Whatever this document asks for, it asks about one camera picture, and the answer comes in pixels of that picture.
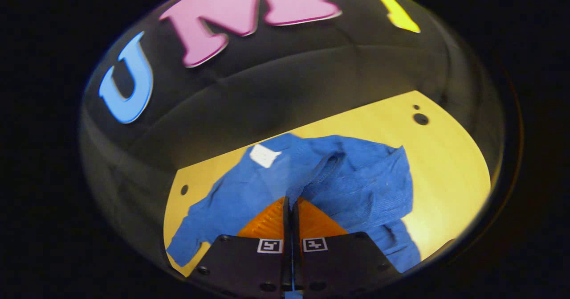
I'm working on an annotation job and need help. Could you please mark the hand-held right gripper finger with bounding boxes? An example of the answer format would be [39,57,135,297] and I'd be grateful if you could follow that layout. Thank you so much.
[292,196,402,298]
[187,196,292,299]

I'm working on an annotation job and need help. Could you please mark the blue button shirt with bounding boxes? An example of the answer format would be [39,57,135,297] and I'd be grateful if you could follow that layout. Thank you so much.
[166,133,422,274]

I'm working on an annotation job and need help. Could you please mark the black backdrop cloth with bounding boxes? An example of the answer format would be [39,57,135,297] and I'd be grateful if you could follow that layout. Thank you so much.
[80,0,506,264]

